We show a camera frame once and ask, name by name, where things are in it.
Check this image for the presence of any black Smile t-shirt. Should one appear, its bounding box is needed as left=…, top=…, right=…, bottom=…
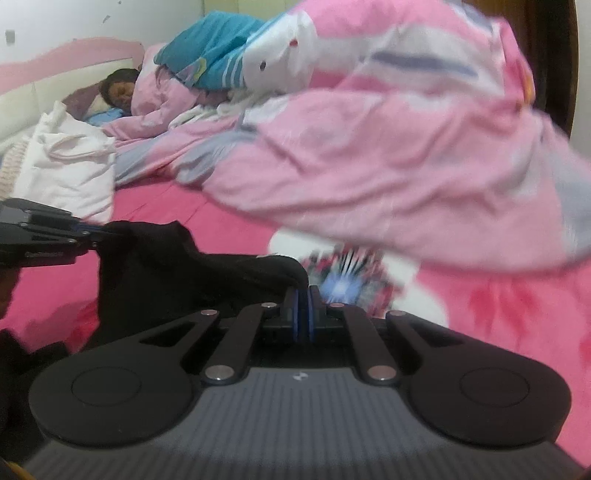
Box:
left=0, top=220, right=310, bottom=462

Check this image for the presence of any white tote bag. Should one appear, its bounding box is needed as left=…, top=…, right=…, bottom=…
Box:
left=11, top=101, right=116, bottom=224

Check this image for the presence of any beige knitted pillow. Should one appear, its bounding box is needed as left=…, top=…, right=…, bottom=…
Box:
left=0, top=137, right=30, bottom=201

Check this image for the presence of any pink white headboard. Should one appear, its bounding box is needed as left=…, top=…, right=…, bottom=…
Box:
left=1, top=37, right=144, bottom=151

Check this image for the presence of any sleeping person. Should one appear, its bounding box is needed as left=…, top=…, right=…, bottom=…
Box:
left=99, top=68, right=140, bottom=114

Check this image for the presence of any pink floral bed sheet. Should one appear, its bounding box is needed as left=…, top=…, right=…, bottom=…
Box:
left=1, top=181, right=590, bottom=463

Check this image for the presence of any light pink quilt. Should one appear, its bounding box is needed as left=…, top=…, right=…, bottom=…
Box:
left=104, top=1, right=590, bottom=272

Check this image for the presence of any teal striped blanket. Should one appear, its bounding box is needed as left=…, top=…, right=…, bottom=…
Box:
left=153, top=11, right=277, bottom=91

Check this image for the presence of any dark wooden door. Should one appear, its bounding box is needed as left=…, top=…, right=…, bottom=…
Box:
left=471, top=0, right=579, bottom=134

